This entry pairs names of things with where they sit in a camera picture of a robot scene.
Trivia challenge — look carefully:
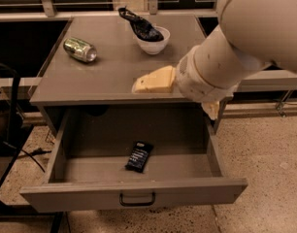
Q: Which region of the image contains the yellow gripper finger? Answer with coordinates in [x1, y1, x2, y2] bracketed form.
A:
[132, 66, 176, 93]
[202, 101, 219, 120]

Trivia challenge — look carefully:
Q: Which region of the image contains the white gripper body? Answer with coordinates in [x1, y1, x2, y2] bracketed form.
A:
[175, 46, 239, 103]

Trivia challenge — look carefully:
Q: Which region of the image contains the dark blue rxbar wrapper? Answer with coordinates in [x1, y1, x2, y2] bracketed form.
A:
[125, 142, 153, 173]

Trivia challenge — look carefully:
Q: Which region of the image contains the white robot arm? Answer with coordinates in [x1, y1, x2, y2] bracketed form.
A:
[132, 0, 297, 119]

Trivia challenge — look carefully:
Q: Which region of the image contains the grey drawer cabinet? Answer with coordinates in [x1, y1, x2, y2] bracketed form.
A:
[27, 14, 234, 138]

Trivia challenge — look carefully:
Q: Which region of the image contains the open grey top drawer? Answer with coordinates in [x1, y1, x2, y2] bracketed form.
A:
[20, 104, 248, 213]

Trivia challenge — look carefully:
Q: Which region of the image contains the white bowl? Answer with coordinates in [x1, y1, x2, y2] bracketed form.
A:
[136, 26, 170, 55]

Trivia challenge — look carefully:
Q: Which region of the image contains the dark chip bag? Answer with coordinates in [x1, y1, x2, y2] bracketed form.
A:
[118, 7, 164, 42]

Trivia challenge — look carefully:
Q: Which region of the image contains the green soda can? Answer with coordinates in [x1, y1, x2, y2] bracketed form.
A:
[63, 37, 97, 63]

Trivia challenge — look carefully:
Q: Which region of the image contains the metal window railing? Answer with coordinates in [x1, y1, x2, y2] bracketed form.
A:
[0, 0, 297, 23]

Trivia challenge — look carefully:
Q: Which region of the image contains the black drawer handle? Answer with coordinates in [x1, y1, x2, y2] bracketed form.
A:
[119, 192, 155, 207]

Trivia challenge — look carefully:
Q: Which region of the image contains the black floor cable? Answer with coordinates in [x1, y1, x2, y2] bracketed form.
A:
[2, 141, 52, 174]

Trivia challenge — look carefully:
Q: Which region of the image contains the black chair frame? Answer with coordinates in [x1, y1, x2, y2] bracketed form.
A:
[0, 63, 33, 187]

